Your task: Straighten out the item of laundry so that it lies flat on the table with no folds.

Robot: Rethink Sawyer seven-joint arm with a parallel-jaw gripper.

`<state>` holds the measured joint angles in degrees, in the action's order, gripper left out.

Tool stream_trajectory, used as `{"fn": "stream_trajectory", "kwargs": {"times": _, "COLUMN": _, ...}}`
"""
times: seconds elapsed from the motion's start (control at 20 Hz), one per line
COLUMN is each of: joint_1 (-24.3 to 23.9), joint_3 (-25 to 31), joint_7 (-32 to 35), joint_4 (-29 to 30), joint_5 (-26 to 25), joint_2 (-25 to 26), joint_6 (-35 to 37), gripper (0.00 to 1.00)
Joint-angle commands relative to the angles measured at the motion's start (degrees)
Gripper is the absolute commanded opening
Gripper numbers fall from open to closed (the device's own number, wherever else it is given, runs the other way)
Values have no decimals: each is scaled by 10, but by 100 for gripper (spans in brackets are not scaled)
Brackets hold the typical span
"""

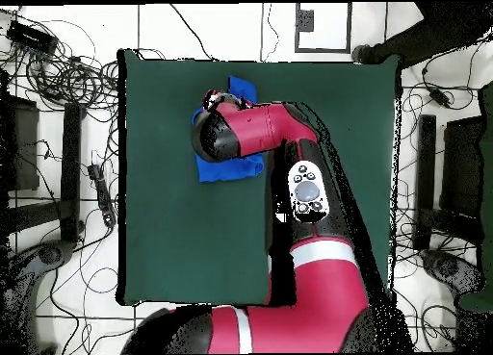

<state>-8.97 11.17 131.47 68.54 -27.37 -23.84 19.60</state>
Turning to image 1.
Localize black power strip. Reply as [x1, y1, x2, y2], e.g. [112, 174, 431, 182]
[87, 164, 117, 228]

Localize black cable adapter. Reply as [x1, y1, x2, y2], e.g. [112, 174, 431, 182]
[428, 83, 452, 108]

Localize dark green table cloth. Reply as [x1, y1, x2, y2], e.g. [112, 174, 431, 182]
[117, 48, 403, 307]
[457, 81, 493, 314]

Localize black box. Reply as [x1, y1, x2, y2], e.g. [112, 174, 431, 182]
[0, 94, 40, 192]
[440, 115, 484, 217]

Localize grey floor frame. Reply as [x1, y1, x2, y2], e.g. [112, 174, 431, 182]
[295, 2, 352, 54]

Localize grey stand foot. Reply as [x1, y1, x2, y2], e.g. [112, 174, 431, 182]
[7, 239, 76, 354]
[419, 248, 482, 296]

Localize blue laundry item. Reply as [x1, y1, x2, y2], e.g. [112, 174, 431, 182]
[191, 75, 266, 184]

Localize tangled black cables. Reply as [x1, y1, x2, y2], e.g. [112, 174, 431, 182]
[0, 8, 120, 121]

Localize black power brick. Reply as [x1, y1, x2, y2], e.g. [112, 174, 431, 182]
[5, 19, 59, 56]

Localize person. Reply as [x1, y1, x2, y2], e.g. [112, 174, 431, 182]
[350, 2, 493, 69]

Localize black stand bar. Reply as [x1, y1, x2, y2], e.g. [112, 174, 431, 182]
[59, 102, 83, 244]
[413, 114, 437, 251]

